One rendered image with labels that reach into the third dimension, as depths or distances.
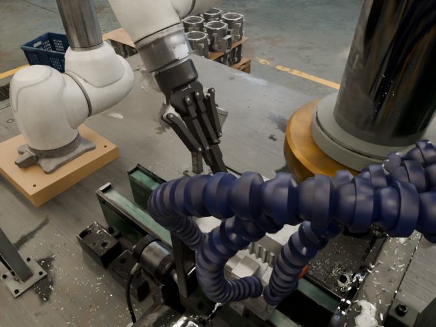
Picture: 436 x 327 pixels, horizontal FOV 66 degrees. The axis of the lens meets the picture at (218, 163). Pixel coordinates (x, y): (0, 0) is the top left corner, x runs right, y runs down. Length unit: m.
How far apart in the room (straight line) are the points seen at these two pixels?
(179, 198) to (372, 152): 0.21
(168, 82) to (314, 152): 0.33
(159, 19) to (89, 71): 0.56
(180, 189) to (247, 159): 0.97
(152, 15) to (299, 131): 0.32
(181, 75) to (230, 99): 0.87
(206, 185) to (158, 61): 0.45
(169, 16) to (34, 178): 0.71
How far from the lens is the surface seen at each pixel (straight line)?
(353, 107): 0.34
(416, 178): 0.17
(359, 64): 0.32
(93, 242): 0.89
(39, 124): 1.07
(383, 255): 0.53
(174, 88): 0.60
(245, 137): 1.24
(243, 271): 0.55
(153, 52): 0.59
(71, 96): 1.08
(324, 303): 0.73
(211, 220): 0.60
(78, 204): 1.08
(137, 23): 0.59
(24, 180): 1.14
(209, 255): 0.23
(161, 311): 0.46
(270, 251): 0.53
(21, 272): 0.94
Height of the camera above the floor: 1.55
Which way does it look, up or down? 42 degrees down
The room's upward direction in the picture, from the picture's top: straight up
